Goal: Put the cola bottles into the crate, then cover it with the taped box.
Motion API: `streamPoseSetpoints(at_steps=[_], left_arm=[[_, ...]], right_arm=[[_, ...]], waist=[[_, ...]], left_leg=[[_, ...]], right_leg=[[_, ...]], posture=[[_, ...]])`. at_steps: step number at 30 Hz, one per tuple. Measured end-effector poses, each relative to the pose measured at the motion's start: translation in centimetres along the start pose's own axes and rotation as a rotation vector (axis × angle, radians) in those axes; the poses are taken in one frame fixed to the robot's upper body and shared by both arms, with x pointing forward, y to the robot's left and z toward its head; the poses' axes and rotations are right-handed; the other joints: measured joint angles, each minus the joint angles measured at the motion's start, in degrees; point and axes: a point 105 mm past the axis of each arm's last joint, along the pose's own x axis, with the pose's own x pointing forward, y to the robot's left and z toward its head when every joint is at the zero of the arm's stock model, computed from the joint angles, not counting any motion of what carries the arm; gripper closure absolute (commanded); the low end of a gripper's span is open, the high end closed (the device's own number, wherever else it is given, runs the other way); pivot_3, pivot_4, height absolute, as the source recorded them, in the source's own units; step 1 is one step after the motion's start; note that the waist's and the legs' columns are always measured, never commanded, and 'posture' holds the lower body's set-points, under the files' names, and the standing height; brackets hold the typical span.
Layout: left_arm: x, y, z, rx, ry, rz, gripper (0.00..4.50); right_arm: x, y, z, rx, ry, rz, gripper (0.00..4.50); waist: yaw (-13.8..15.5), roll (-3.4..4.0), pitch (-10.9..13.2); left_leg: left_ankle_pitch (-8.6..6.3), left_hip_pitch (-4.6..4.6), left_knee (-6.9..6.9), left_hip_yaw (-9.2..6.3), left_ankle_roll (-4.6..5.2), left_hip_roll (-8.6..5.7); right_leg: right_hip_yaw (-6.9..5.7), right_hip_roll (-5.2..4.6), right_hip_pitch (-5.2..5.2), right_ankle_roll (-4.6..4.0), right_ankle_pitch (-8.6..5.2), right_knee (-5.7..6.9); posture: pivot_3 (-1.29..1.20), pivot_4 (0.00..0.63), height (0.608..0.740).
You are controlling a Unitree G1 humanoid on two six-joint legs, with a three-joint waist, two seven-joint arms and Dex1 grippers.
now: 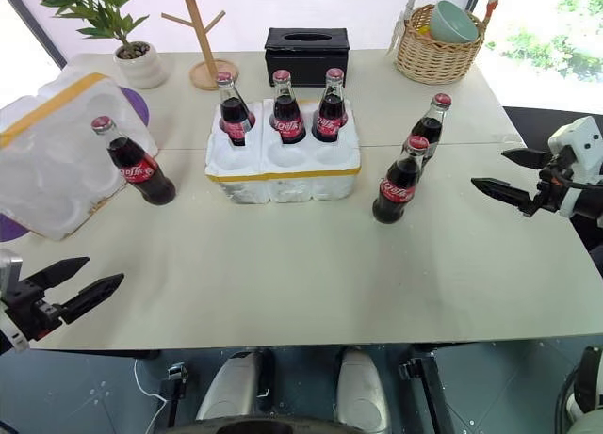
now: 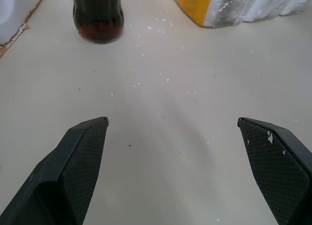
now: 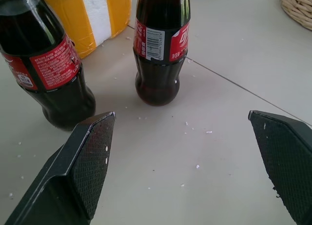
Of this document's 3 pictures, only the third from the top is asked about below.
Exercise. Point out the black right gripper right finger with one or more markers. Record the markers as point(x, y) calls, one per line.
point(287, 156)

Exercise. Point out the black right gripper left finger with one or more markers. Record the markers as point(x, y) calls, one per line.
point(73, 166)

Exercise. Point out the cola bottle with text label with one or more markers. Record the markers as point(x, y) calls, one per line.
point(41, 64)

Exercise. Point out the cola bottle with barcode label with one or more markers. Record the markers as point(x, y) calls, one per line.
point(158, 51)

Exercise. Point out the white foam box yellow tape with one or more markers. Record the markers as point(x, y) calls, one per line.
point(95, 17)

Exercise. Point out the woven wicker basket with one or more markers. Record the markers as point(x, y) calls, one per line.
point(298, 7)

